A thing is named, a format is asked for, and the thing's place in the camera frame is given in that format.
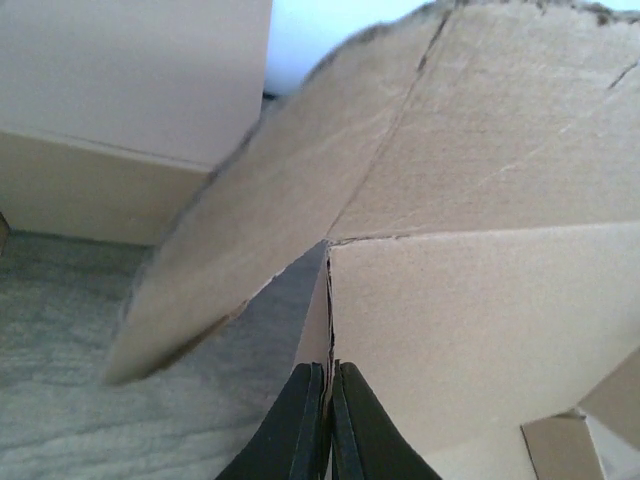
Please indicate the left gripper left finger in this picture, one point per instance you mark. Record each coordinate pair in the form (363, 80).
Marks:
(290, 442)

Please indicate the large folded cardboard box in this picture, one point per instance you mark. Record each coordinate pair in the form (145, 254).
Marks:
(112, 112)

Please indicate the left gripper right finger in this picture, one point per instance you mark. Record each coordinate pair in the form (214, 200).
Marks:
(366, 443)

